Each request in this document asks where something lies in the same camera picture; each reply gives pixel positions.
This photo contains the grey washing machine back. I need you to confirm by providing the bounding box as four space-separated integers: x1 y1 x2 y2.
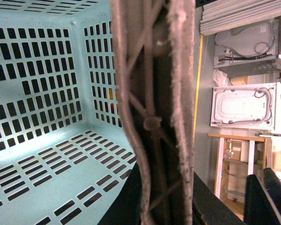
214 16 281 77

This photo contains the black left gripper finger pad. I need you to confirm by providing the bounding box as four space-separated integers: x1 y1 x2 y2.
244 168 281 225

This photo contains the white washing machine back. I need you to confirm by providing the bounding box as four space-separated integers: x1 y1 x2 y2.
210 82 281 134

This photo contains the wooden white shelf unit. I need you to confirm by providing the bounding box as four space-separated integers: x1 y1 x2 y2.
207 133 272 204

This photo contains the stack of grey panels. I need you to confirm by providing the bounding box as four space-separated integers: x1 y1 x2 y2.
200 0 281 36

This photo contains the light blue plastic basket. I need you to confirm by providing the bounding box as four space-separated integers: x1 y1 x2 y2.
0 0 141 225

